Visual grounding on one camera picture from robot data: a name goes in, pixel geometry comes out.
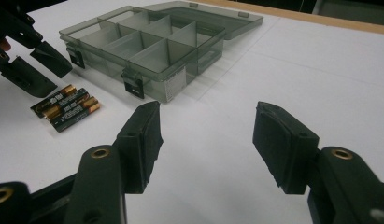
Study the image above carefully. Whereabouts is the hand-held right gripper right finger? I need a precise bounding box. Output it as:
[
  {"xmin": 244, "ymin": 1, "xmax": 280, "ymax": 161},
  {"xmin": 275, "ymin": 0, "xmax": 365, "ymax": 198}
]
[{"xmin": 251, "ymin": 100, "xmax": 320, "ymax": 196}]

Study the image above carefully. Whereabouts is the grey transparent compartment box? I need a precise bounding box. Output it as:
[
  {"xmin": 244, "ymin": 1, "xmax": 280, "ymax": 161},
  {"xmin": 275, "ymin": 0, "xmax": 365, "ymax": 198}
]
[{"xmin": 58, "ymin": 0, "xmax": 264, "ymax": 104}]

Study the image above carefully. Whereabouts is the black and gold battery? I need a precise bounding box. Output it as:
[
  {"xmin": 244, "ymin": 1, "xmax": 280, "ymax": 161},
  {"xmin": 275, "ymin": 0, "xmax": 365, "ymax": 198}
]
[
  {"xmin": 30, "ymin": 83, "xmax": 78, "ymax": 119},
  {"xmin": 50, "ymin": 95, "xmax": 102, "ymax": 133},
  {"xmin": 42, "ymin": 87, "xmax": 91, "ymax": 123}
]

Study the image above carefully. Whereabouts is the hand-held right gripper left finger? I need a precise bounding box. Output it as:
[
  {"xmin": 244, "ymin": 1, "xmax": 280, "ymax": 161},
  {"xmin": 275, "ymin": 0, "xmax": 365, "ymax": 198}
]
[{"xmin": 112, "ymin": 100, "xmax": 164, "ymax": 195}]

